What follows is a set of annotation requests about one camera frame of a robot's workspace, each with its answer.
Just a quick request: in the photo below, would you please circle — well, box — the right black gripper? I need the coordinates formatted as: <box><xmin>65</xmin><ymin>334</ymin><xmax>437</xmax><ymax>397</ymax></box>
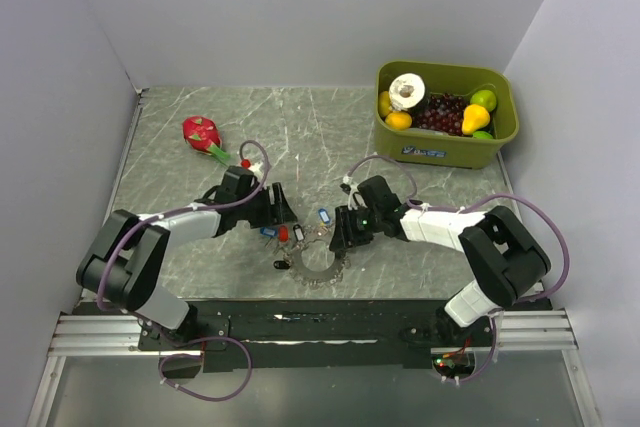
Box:
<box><xmin>329</xmin><ymin>203</ymin><xmax>382</xmax><ymax>251</ymax></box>

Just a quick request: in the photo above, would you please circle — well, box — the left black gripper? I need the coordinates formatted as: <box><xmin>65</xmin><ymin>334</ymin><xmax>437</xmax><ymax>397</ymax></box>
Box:
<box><xmin>236</xmin><ymin>182</ymin><xmax>297</xmax><ymax>229</ymax></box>

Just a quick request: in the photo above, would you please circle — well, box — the red key tag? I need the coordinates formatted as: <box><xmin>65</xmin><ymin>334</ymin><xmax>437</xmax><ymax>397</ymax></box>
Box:
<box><xmin>278</xmin><ymin>225</ymin><xmax>289</xmax><ymax>242</ymax></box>

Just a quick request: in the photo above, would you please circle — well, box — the black key fob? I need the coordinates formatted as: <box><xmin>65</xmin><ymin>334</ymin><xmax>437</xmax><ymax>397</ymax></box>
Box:
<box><xmin>273</xmin><ymin>260</ymin><xmax>291</xmax><ymax>270</ymax></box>

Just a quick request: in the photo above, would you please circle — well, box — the red dragon fruit toy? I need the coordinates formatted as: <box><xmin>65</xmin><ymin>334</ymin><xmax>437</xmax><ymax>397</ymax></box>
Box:
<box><xmin>182</xmin><ymin>116</ymin><xmax>230</xmax><ymax>164</ymax></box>

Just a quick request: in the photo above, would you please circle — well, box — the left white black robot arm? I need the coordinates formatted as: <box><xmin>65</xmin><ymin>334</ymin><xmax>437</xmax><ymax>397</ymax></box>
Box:
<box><xmin>76</xmin><ymin>166</ymin><xmax>297</xmax><ymax>349</ymax></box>

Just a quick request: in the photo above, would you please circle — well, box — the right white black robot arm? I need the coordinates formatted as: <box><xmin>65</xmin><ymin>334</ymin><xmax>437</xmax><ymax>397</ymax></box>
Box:
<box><xmin>329</xmin><ymin>175</ymin><xmax>551</xmax><ymax>346</ymax></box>

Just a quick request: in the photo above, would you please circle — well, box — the loose blue key tag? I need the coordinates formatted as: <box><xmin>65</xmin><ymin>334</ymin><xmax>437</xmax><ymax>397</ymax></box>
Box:
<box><xmin>260</xmin><ymin>228</ymin><xmax>279</xmax><ymax>239</ymax></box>

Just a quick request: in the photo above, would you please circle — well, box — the black key tag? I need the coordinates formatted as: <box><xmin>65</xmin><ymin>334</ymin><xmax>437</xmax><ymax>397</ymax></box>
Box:
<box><xmin>292</xmin><ymin>224</ymin><xmax>305</xmax><ymax>242</ymax></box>

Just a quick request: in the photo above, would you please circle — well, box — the olive green plastic bin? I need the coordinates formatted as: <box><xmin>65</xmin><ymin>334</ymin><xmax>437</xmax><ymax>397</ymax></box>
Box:
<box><xmin>374</xmin><ymin>60</ymin><xmax>519</xmax><ymax>169</ymax></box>

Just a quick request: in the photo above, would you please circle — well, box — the orange fruit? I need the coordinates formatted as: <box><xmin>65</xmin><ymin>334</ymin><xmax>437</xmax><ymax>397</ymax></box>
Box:
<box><xmin>385</xmin><ymin>111</ymin><xmax>413</xmax><ymax>131</ymax></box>

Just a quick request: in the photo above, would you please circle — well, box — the yellow lemon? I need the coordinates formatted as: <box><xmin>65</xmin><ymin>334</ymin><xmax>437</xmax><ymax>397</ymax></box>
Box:
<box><xmin>377</xmin><ymin>91</ymin><xmax>392</xmax><ymax>119</ymax></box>

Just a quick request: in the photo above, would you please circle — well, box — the dark red grapes bunch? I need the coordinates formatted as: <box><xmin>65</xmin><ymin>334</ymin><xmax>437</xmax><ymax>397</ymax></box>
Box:
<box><xmin>411</xmin><ymin>93</ymin><xmax>467</xmax><ymax>136</ymax></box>

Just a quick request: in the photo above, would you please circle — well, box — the small green fruit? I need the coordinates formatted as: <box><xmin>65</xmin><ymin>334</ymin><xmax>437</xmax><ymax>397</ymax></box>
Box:
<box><xmin>472</xmin><ymin>130</ymin><xmax>494</xmax><ymax>140</ymax></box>

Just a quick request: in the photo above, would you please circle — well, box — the yellow pear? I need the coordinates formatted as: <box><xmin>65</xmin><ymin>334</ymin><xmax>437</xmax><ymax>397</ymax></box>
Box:
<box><xmin>461</xmin><ymin>104</ymin><xmax>491</xmax><ymax>136</ymax></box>

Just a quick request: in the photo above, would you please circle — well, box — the green lime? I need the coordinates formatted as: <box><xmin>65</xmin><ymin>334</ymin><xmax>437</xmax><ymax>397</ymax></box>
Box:
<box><xmin>470</xmin><ymin>89</ymin><xmax>498</xmax><ymax>113</ymax></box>

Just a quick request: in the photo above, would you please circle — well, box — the blue key tag on ring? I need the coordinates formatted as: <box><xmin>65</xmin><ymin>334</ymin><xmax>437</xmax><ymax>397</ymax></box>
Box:
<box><xmin>318</xmin><ymin>209</ymin><xmax>331</xmax><ymax>225</ymax></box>

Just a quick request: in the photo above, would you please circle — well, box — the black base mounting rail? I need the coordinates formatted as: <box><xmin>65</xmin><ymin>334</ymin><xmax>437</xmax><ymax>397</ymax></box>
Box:
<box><xmin>139</xmin><ymin>299</ymin><xmax>492</xmax><ymax>373</ymax></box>

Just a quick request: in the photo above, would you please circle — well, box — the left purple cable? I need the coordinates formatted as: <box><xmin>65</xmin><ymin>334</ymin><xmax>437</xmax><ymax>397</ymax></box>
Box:
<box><xmin>94</xmin><ymin>139</ymin><xmax>273</xmax><ymax>402</ymax></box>

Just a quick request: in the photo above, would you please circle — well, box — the aluminium frame rail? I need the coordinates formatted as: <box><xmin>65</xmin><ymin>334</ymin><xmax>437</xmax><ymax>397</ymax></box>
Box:
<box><xmin>24</xmin><ymin>89</ymin><xmax>151</xmax><ymax>427</ymax></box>

